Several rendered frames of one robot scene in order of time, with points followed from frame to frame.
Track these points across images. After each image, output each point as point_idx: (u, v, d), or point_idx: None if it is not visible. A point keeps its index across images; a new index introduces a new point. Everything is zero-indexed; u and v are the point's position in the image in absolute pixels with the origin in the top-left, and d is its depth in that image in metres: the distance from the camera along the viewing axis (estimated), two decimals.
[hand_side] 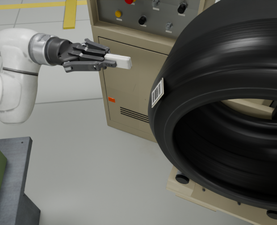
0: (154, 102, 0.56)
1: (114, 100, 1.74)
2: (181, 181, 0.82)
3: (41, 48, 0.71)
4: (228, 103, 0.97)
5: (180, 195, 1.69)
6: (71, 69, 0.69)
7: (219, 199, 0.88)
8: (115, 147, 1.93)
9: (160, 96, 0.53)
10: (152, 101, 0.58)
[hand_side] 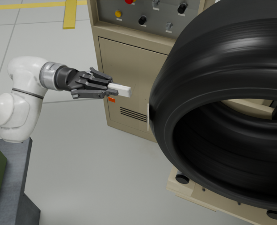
0: (147, 125, 0.64)
1: (114, 100, 1.74)
2: (182, 181, 0.82)
3: (51, 77, 0.80)
4: (228, 103, 0.97)
5: (180, 195, 1.69)
6: (77, 96, 0.78)
7: (219, 199, 0.88)
8: (115, 147, 1.93)
9: (148, 119, 0.61)
10: (147, 125, 0.65)
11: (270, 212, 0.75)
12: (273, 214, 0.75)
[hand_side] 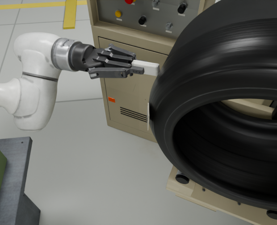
0: (147, 124, 0.63)
1: (114, 100, 1.74)
2: (182, 181, 0.82)
3: (65, 54, 0.69)
4: (228, 103, 0.97)
5: (180, 195, 1.69)
6: (96, 75, 0.67)
7: (219, 199, 0.88)
8: (115, 147, 1.93)
9: (148, 118, 0.61)
10: (147, 124, 0.65)
11: (269, 212, 0.75)
12: (272, 214, 0.75)
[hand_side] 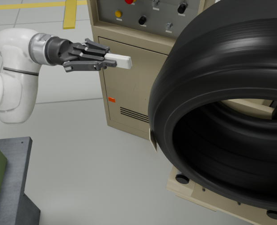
0: (153, 147, 0.70)
1: (114, 100, 1.74)
2: (181, 180, 0.82)
3: (41, 48, 0.71)
4: (228, 103, 0.97)
5: (180, 195, 1.69)
6: (71, 68, 0.69)
7: (219, 199, 0.88)
8: (115, 147, 1.93)
9: (150, 142, 0.68)
10: (155, 147, 0.72)
11: (269, 215, 0.77)
12: (271, 216, 0.76)
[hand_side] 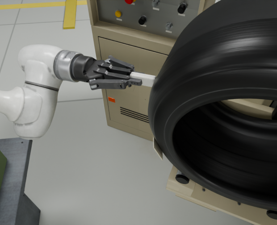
0: (159, 155, 0.73)
1: (114, 100, 1.74)
2: (182, 181, 0.82)
3: (66, 66, 0.72)
4: (228, 103, 0.97)
5: (180, 195, 1.69)
6: (96, 87, 0.70)
7: (219, 199, 0.88)
8: (115, 147, 1.93)
9: (154, 150, 0.71)
10: (161, 155, 0.74)
11: (270, 212, 0.75)
12: (273, 214, 0.75)
